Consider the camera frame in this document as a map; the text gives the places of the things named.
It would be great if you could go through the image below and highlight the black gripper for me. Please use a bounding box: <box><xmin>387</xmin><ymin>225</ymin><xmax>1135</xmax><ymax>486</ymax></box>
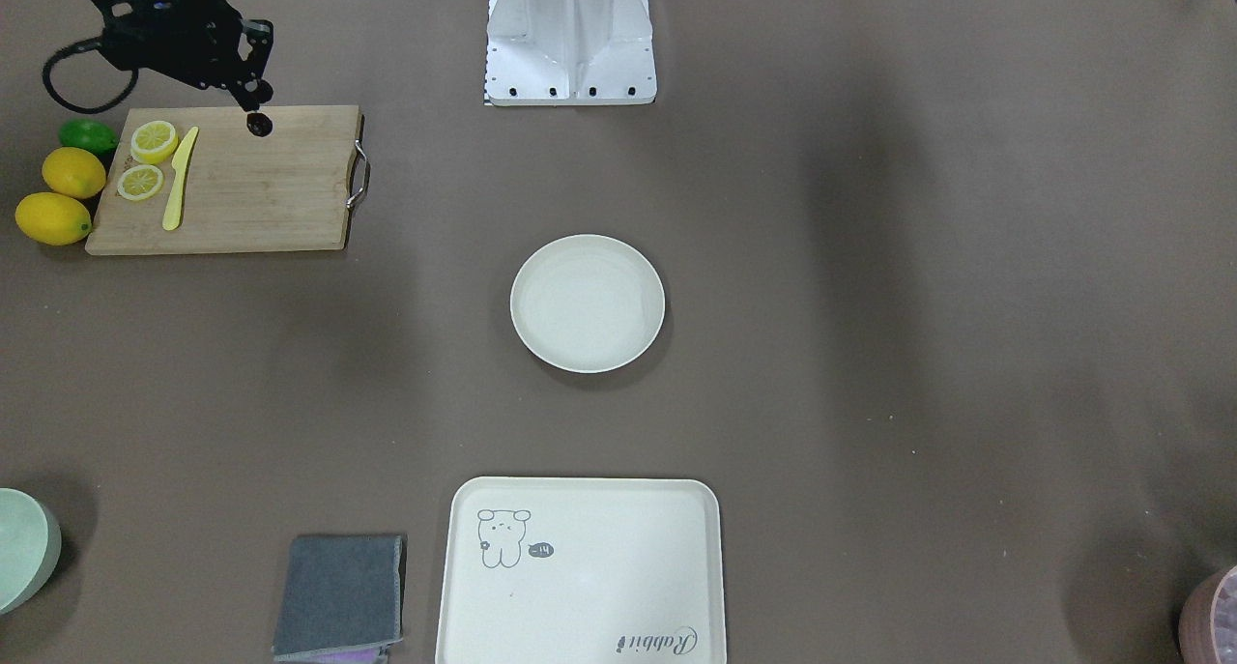
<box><xmin>96</xmin><ymin>0</ymin><xmax>275</xmax><ymax>113</ymax></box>

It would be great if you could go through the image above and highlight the cream round plate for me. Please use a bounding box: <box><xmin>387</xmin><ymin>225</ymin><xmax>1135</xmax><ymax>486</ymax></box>
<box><xmin>508</xmin><ymin>234</ymin><xmax>668</xmax><ymax>373</ymax></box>

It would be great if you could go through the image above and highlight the cream rectangular tray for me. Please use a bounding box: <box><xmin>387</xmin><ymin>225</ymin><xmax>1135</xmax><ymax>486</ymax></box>
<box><xmin>435</xmin><ymin>477</ymin><xmax>729</xmax><ymax>663</ymax></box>

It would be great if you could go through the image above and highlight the bamboo cutting board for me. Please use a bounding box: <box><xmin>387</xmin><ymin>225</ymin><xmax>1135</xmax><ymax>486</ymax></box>
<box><xmin>85</xmin><ymin>105</ymin><xmax>367</xmax><ymax>257</ymax></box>

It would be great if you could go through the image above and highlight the lemon slice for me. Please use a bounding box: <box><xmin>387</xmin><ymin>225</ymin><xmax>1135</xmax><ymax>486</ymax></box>
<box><xmin>129</xmin><ymin>121</ymin><xmax>181</xmax><ymax>166</ymax></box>
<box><xmin>116</xmin><ymin>163</ymin><xmax>166</xmax><ymax>202</ymax></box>

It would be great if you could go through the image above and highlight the yellow plastic knife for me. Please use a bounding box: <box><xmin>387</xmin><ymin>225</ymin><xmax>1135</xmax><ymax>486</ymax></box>
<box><xmin>160</xmin><ymin>126</ymin><xmax>200</xmax><ymax>232</ymax></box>

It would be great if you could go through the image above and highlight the green lime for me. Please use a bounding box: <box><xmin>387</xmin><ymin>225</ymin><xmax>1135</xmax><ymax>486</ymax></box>
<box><xmin>58</xmin><ymin>117</ymin><xmax>119</xmax><ymax>157</ymax></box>

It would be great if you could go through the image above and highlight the yellow lemon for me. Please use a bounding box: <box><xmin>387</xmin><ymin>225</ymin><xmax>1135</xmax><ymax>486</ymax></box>
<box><xmin>41</xmin><ymin>146</ymin><xmax>106</xmax><ymax>200</ymax></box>
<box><xmin>14</xmin><ymin>190</ymin><xmax>93</xmax><ymax>246</ymax></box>

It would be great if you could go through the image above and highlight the mint green bowl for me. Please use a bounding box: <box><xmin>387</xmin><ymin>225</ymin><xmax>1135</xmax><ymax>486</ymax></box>
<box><xmin>1</xmin><ymin>488</ymin><xmax>62</xmax><ymax>615</ymax></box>

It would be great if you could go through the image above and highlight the grey folded cloth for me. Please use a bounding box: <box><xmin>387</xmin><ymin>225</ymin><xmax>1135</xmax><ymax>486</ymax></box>
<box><xmin>273</xmin><ymin>534</ymin><xmax>404</xmax><ymax>663</ymax></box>

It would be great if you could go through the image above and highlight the pink bowl with ice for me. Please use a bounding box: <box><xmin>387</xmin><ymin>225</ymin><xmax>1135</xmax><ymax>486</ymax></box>
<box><xmin>1178</xmin><ymin>566</ymin><xmax>1236</xmax><ymax>663</ymax></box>

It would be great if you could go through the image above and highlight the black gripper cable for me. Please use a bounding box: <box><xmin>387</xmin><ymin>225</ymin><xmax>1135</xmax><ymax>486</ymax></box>
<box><xmin>42</xmin><ymin>0</ymin><xmax>141</xmax><ymax>116</ymax></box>

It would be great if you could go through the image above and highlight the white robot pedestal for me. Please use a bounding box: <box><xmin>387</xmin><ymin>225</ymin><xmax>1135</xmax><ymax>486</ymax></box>
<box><xmin>482</xmin><ymin>0</ymin><xmax>658</xmax><ymax>106</ymax></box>

